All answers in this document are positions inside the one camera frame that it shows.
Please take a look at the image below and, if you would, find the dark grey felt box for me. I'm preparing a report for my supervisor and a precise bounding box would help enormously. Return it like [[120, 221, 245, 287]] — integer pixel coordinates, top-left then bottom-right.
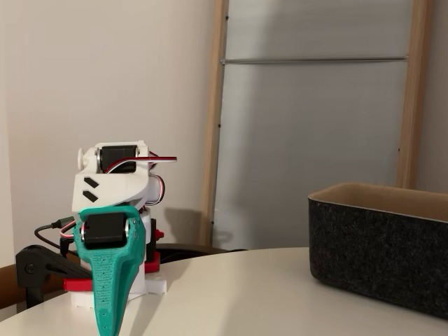
[[307, 181, 448, 320]]

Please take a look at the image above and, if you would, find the black clamp red pad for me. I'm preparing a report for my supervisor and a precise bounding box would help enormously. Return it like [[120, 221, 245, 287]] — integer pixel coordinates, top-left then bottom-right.
[[15, 244, 95, 309], [143, 218, 165, 274]]

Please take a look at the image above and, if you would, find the wood framed frosted panel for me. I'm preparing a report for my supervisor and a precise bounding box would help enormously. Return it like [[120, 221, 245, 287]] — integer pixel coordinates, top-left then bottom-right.
[[199, 0, 435, 251]]

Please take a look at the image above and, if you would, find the metal rod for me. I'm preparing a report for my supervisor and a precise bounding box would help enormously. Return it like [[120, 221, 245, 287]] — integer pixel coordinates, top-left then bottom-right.
[[220, 55, 410, 67]]

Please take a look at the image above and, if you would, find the red white black servo cable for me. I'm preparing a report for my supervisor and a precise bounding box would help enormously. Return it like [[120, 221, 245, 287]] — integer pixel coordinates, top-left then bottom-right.
[[104, 155, 179, 175], [146, 174, 166, 207], [57, 226, 76, 246]]

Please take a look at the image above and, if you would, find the black usb cable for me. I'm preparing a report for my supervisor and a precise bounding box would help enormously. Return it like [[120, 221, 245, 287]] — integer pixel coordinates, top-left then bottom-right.
[[34, 216, 76, 253]]

